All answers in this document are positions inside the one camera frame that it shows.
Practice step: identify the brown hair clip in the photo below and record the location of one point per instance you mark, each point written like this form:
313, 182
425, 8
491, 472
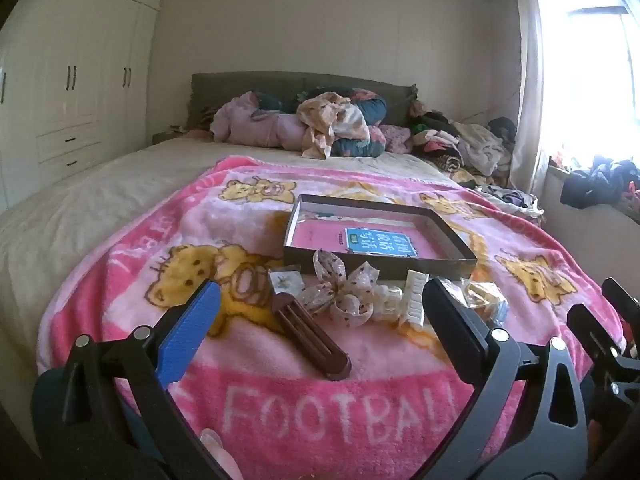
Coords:
310, 335

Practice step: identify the clear hair claw clip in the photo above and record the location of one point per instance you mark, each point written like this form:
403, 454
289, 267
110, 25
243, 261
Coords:
387, 295

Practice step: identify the white wardrobe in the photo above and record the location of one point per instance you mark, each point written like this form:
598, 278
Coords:
75, 60

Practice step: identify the bright window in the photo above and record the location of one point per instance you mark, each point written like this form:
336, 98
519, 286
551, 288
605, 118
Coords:
590, 85

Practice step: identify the cream curtain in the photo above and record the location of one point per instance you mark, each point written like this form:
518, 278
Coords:
530, 85

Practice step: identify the clear packet of earrings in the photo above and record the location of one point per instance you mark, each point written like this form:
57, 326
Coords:
285, 282

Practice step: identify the sheer dotted ribbon bow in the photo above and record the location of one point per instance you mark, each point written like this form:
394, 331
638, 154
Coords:
345, 300

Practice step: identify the dark clothes on sill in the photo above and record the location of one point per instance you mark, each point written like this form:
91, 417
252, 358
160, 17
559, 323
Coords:
600, 180

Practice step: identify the beige printed cloth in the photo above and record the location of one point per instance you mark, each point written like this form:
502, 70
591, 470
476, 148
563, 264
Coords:
325, 115

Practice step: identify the pile of mixed clothes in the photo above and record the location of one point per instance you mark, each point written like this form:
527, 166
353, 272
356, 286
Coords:
470, 145

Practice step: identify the dark shallow cardboard box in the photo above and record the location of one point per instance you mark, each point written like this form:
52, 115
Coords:
380, 270

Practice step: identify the person's left hand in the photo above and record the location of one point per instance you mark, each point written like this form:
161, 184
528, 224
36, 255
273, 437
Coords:
217, 447

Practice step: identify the pink quilted bedding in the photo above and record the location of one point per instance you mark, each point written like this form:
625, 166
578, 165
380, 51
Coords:
250, 125

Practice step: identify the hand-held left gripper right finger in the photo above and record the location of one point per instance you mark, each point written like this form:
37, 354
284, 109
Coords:
452, 327

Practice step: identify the pink bear printed blanket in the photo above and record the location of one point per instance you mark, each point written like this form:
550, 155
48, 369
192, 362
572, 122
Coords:
280, 390

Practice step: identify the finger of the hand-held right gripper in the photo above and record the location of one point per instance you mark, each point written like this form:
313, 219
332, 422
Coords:
592, 330
620, 296

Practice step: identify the clear packet of yellow rings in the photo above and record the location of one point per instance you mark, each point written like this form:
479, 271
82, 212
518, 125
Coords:
485, 300

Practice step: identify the white hair claw clip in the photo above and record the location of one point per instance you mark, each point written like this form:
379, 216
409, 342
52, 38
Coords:
415, 300

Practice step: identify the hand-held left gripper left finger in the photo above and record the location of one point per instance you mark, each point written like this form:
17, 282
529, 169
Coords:
190, 330

